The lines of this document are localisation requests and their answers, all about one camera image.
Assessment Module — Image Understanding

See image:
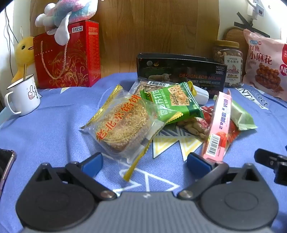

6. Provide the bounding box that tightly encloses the red gift box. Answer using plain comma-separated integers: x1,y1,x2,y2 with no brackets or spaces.
33,20,100,89

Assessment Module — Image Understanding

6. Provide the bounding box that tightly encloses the pink candy stick pack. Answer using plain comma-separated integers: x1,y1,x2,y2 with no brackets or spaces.
201,91,232,162

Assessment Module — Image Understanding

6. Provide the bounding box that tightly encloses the white snack packet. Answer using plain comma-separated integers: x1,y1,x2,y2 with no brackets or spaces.
193,84,209,104

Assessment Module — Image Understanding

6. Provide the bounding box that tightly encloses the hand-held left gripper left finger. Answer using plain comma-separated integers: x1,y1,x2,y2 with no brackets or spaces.
29,152,117,201

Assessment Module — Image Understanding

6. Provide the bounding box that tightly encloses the black tin box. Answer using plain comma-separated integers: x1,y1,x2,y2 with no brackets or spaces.
136,53,227,94

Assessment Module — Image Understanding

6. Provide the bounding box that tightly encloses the green cracker packet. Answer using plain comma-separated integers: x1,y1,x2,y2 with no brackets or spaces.
140,82,205,125

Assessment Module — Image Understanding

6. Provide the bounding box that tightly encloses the sesame mooncake clear packet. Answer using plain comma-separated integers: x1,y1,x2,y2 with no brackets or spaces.
80,85,165,181

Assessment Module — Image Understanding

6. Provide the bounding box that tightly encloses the white wall charger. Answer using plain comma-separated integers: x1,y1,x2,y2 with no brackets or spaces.
247,0,267,22

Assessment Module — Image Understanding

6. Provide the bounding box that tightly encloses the white enamel mug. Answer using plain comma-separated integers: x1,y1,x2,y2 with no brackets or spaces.
5,74,41,116

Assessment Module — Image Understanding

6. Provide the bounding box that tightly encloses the cashew nut jar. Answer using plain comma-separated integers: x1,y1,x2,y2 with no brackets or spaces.
212,40,244,88

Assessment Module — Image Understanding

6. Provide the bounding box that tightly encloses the smartphone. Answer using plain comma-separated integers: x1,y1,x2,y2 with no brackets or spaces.
0,149,17,198

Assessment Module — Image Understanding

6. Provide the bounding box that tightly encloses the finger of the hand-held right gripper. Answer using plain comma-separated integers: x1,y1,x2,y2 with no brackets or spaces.
254,148,279,167

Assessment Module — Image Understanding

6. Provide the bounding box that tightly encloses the black tape cross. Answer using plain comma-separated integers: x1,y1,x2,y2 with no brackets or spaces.
234,11,270,38

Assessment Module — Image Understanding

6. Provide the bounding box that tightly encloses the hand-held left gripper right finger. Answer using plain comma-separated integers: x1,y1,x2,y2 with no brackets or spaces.
178,152,268,201

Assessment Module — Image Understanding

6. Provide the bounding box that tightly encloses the pink twisted snack bag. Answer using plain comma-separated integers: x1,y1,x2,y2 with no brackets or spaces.
242,29,287,101

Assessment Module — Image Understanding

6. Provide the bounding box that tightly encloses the clear peanut packet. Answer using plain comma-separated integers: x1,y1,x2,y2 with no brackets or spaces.
176,116,210,140

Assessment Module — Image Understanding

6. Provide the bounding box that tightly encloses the yellow duck plush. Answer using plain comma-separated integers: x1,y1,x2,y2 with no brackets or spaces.
11,36,35,83

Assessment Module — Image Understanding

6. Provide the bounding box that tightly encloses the pastel plush toy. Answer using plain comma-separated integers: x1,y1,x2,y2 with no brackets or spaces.
35,0,99,45

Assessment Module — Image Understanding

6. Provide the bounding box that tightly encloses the clear nut bar packet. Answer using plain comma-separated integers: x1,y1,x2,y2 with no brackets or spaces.
129,77,180,94

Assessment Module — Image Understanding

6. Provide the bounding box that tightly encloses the wooden cutting board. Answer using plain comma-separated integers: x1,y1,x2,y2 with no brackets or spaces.
224,27,246,43

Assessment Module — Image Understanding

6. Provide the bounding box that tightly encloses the blue printed blanket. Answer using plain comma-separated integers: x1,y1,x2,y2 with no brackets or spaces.
0,72,287,233

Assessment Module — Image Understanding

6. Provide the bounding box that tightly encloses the light green snack packet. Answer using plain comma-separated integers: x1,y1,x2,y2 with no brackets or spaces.
231,100,258,131

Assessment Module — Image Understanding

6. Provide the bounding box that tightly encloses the red date packet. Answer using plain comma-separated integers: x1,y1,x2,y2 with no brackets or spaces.
201,105,241,153

